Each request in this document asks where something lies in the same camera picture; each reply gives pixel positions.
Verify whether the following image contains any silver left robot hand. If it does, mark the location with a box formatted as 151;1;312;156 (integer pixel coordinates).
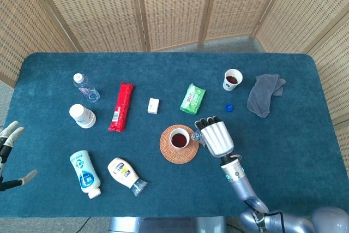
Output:
0;121;38;192

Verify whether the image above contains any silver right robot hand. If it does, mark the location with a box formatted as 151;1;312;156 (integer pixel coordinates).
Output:
194;116;235;159

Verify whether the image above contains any cola bottle with blue label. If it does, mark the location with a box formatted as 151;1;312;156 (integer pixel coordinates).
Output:
190;131;204;144

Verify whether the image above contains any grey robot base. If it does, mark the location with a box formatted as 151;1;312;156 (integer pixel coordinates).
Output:
109;216;227;233

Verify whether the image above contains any paper cup with green flower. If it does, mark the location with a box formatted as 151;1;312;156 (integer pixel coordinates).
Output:
169;128;191;151

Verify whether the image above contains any paper cup with blue flower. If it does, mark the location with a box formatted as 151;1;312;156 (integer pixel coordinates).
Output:
222;69;243;92

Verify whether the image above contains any grey cloth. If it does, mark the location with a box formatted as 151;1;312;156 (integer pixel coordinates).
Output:
246;74;286;118

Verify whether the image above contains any light blue white bottle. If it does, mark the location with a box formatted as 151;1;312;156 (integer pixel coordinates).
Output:
69;150;102;199

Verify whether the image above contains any clear water bottle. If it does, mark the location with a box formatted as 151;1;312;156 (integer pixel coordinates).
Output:
73;73;101;103

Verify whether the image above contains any mayonnaise squeeze bottle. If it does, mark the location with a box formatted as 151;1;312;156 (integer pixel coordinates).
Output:
107;157;148;197

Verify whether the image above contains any round woven rattan coaster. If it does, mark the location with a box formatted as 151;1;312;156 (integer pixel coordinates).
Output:
159;124;200;165

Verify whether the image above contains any green tissue pack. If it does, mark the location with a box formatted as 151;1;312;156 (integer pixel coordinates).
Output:
179;83;207;115

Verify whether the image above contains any blue tablecloth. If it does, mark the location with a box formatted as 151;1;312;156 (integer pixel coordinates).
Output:
0;52;345;219

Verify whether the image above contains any small white box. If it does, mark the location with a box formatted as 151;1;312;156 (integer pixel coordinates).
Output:
147;98;160;115

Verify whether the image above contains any red snack package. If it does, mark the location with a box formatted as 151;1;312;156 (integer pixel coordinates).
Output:
107;81;135;133

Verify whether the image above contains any bamboo folding screen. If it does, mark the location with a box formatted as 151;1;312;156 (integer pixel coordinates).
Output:
0;0;349;179

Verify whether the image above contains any thin black cable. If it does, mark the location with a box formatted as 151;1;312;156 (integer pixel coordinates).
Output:
74;217;92;233

